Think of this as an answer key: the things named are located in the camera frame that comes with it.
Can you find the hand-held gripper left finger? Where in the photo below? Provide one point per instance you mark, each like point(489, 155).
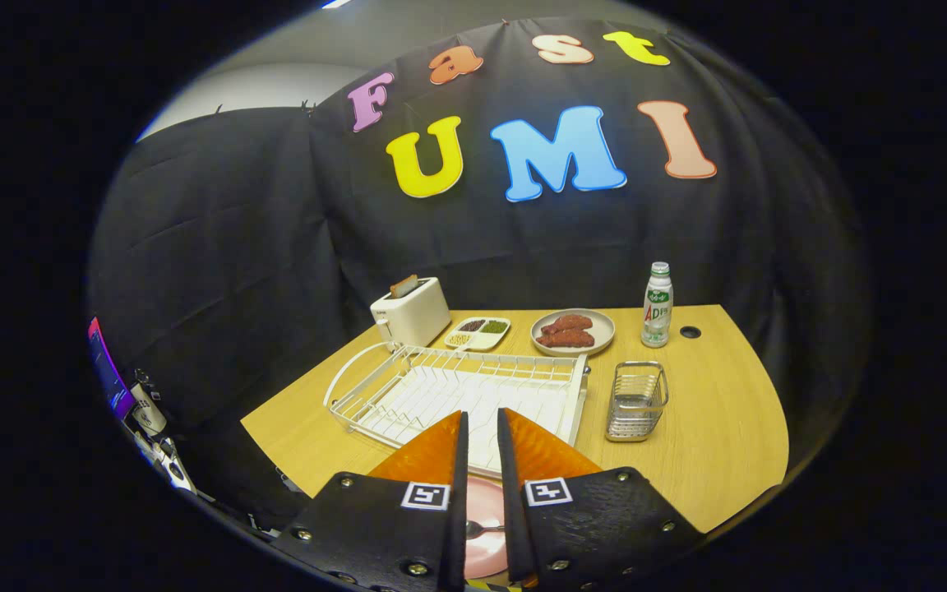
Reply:
point(450, 510)

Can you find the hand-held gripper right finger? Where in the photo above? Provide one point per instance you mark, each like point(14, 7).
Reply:
point(515, 510)

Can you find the pink plate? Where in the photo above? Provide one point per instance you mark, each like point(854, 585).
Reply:
point(486, 552)

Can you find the beige round plate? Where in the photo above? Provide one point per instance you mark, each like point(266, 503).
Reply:
point(603, 327)

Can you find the red meat piece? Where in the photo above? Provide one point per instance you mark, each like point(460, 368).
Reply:
point(570, 322)
point(565, 339)

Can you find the white sectioned condiment tray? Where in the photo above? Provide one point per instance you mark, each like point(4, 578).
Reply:
point(478, 333)

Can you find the white toaster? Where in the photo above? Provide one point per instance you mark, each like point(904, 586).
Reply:
point(416, 316)

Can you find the brown bread slice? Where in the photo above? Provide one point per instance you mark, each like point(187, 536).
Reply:
point(404, 286)

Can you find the white green drink bottle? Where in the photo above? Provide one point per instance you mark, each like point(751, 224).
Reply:
point(657, 308)

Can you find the white and black equipment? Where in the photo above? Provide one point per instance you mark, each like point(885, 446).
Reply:
point(153, 423)

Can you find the lit purple screen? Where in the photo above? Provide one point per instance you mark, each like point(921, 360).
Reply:
point(108, 370)

